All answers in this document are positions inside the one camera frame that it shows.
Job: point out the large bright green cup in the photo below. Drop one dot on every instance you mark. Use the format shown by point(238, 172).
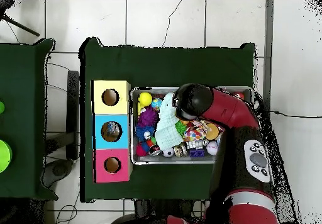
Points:
point(4, 156)

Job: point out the mint green cloth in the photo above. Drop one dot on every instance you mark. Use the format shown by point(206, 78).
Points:
point(167, 125)

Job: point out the black and white soccer ball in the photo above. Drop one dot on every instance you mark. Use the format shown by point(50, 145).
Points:
point(169, 153)

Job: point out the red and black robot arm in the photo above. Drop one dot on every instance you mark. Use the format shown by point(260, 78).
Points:
point(239, 158)

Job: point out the yellow smooth ball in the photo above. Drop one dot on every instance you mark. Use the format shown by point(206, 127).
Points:
point(145, 99)

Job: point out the shallow metal mesh bin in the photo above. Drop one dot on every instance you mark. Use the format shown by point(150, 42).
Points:
point(156, 161)

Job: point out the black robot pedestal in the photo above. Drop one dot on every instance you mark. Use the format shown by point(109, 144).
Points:
point(161, 207)

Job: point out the globe print ball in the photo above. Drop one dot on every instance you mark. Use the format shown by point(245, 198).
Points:
point(156, 103)

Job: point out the tan foam ball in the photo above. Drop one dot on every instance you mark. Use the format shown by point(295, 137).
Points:
point(212, 131)

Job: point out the purple spiky ball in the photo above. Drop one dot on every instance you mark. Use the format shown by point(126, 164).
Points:
point(148, 116)

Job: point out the small bright green object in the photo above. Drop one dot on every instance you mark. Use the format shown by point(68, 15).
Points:
point(1, 107)

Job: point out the wooden box with three holes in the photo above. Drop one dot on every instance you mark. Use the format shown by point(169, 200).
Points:
point(112, 109)

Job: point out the black tripod leg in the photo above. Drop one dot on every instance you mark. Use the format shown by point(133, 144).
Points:
point(22, 27)

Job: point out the dark green side table cloth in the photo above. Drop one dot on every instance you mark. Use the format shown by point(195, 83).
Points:
point(20, 108)

